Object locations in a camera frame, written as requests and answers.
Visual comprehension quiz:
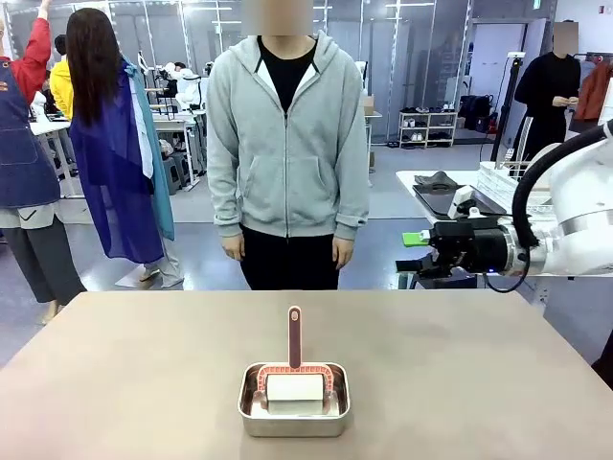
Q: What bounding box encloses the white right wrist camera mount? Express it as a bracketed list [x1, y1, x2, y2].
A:
[446, 186, 487, 222]

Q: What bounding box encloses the person's right forearm grey sleeve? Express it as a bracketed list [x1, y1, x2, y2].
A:
[206, 152, 246, 240]

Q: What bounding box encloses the person in yellow top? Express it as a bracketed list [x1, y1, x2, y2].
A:
[49, 34, 75, 122]

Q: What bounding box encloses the person in grey hoodie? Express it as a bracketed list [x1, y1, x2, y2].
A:
[205, 31, 371, 291]

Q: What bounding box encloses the dark brown serving tray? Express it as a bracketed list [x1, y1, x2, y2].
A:
[412, 183, 505, 217]

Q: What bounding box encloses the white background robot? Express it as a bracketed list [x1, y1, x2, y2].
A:
[160, 61, 203, 110]

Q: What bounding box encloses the dark grey folded cloth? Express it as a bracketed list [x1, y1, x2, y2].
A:
[413, 171, 457, 190]

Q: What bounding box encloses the wooden shoe rack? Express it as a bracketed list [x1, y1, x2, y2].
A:
[397, 110, 459, 149]

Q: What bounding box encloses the black bags pile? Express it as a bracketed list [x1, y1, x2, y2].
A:
[458, 94, 495, 133]

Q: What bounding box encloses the white background robot desk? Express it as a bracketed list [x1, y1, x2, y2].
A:
[148, 107, 209, 189]

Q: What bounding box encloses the grey plastic stool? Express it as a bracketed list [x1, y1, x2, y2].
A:
[160, 155, 193, 196]

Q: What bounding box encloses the black metal stool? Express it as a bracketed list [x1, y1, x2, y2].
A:
[409, 271, 480, 290]

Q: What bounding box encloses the white wire dish rack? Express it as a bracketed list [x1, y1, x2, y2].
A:
[477, 160, 556, 213]

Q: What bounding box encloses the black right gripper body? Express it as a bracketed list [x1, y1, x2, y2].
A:
[427, 220, 511, 279]

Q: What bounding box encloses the person's left hand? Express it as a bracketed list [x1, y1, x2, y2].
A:
[330, 235, 356, 270]

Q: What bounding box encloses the white side table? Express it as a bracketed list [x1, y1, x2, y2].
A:
[395, 170, 556, 226]

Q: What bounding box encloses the brown pink lint roller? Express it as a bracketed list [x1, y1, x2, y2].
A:
[255, 305, 336, 416]

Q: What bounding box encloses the person's right hand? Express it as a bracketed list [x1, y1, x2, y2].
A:
[221, 234, 246, 263]

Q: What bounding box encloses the rectangular steel pan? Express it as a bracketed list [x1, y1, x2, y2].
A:
[237, 362, 353, 438]

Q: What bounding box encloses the person in black clothes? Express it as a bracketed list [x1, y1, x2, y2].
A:
[510, 21, 582, 170]

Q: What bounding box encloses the black tripod stand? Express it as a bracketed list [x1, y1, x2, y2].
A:
[490, 51, 528, 162]

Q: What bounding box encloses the mannequin denim apron red sleeve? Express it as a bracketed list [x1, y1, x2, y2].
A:
[0, 0, 88, 327]

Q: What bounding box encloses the long-haired mannequin blue apron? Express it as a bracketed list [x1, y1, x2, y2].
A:
[64, 7, 186, 289]

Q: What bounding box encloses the black clothes rack with garments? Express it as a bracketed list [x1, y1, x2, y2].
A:
[572, 52, 613, 136]

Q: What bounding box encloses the person's left forearm grey sleeve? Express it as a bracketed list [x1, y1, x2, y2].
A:
[333, 152, 371, 241]

